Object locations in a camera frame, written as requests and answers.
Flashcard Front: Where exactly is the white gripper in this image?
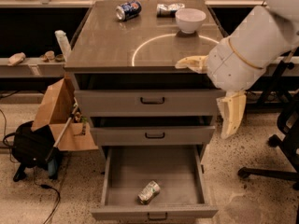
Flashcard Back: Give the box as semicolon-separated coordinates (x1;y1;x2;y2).
175;37;265;139

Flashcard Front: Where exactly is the green 7up can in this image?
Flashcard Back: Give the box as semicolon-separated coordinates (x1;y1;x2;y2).
138;180;161;204

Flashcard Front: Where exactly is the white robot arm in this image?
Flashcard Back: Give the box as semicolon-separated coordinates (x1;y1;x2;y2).
176;0;299;139

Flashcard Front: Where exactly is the bottom grey drawer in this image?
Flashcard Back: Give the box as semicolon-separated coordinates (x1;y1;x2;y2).
92;146;217;222

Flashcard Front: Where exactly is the grey drawer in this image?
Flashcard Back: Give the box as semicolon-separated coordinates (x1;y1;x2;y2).
91;126;215;147
92;146;217;222
75;90;224;117

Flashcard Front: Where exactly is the middle grey drawer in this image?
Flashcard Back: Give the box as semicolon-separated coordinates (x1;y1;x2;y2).
91;126;215;147

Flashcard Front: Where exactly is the grey drawer cabinet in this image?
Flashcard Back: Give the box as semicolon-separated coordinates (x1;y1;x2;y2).
64;0;240;161

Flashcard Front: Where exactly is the blue pepsi can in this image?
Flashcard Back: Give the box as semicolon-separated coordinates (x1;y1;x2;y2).
116;0;142;21

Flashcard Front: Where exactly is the top grey drawer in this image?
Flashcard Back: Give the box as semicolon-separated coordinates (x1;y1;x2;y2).
75;90;224;117

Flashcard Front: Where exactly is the white bowl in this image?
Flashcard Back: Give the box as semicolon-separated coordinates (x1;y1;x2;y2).
176;8;206;34

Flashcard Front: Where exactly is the black office chair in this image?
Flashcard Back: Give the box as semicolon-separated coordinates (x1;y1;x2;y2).
237;93;299;190

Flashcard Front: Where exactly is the crumpled silver chip bag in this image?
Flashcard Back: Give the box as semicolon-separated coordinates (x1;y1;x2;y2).
156;3;185;17

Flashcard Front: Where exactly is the brown cardboard box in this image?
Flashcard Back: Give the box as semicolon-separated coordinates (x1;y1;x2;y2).
32;77;98;151

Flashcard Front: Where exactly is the white plastic bottle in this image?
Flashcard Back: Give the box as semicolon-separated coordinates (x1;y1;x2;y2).
55;30;71;61

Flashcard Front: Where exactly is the black bag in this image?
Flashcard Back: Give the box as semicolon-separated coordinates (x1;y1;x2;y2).
12;121;63;182

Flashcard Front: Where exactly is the grey handled floor tool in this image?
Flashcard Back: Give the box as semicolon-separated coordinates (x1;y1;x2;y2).
45;104;78;177

